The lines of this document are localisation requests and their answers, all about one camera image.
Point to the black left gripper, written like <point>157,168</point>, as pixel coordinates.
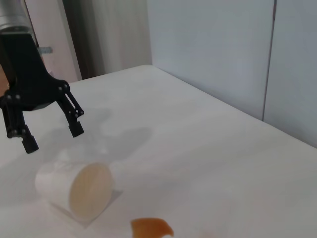
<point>24,74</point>

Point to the white paper cup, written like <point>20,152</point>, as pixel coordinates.
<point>74,188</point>

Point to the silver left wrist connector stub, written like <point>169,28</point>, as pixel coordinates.
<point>45,49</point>

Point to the beige background curtain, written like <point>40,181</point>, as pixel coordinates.
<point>119,37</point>

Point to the brown liquid stain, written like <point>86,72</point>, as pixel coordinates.
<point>151,226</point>

